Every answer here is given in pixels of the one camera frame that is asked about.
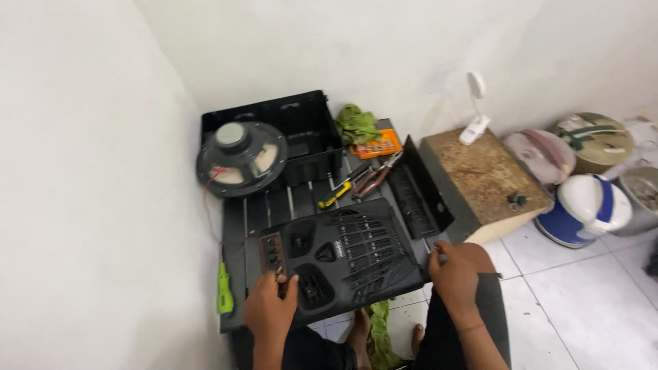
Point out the person's foot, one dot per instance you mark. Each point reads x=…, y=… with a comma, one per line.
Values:
x=360, y=336
x=417, y=340

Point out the white blue rice cooker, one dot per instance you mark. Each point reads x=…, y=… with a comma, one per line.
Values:
x=586, y=210

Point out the crumpled green cloth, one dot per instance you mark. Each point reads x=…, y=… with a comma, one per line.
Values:
x=357, y=125

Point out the long green cloth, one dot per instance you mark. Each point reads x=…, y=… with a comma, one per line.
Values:
x=380, y=334

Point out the black slatted low table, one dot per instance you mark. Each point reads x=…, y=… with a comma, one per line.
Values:
x=277, y=208

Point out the small black part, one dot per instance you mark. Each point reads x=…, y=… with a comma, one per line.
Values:
x=516, y=199

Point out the yellow black screwdriver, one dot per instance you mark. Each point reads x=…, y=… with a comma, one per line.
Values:
x=336, y=193

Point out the black open speaker cabinet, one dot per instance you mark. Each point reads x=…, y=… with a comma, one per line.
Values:
x=303, y=136

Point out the person's right foot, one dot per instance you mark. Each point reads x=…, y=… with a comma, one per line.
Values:
x=417, y=340

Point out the person's left hand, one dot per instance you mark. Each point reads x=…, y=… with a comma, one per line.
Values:
x=270, y=308

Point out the black plastic grille panel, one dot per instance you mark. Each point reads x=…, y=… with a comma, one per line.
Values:
x=419, y=192

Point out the person's right hand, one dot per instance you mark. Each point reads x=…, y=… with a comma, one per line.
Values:
x=457, y=282

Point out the grey bucket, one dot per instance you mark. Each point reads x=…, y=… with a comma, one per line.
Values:
x=640, y=198

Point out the round black speaker driver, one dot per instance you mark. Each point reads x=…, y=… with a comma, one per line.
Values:
x=241, y=160

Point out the khaki round lidded container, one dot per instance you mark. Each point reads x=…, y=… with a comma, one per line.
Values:
x=591, y=141

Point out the white clip lamp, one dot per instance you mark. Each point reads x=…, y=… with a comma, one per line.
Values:
x=475, y=115

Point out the orange screwdriver bit case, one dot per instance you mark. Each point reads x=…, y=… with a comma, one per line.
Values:
x=378, y=144

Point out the brown topped wooden box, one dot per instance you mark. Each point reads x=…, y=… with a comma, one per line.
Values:
x=486, y=177

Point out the person's black shorts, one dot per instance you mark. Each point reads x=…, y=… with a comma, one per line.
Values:
x=442, y=339

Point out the bright green screwdriver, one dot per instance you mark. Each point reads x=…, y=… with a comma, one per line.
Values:
x=224, y=290

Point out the black speaker front panel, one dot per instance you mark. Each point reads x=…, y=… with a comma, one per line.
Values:
x=354, y=257

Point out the person's left foot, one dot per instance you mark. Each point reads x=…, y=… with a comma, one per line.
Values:
x=360, y=336

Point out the white pink round container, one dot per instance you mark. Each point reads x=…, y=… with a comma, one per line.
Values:
x=540, y=154

